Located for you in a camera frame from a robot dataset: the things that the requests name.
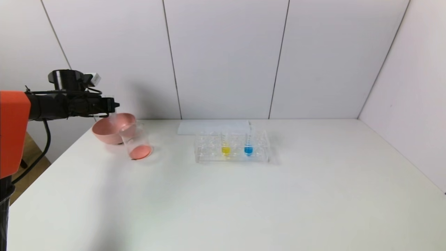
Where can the test tube with yellow pigment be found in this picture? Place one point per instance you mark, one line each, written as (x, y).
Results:
(225, 150)

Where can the test tube with red pigment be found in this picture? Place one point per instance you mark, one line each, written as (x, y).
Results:
(113, 120)

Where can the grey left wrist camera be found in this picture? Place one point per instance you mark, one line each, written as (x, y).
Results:
(94, 78)

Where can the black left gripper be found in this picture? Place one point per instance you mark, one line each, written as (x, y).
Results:
(110, 103)

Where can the clear glass beaker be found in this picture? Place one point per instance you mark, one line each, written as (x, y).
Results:
(139, 148)

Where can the flat white sheet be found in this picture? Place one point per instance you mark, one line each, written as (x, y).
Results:
(190, 128)

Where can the test tube with blue pigment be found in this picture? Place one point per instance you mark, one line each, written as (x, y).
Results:
(248, 150)

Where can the pink plastic bowl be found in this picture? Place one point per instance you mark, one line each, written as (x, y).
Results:
(104, 132)

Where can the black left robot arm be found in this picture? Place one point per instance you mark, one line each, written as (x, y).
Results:
(14, 132)

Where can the clear acrylic test tube rack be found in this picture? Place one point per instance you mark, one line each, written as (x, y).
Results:
(259, 153)

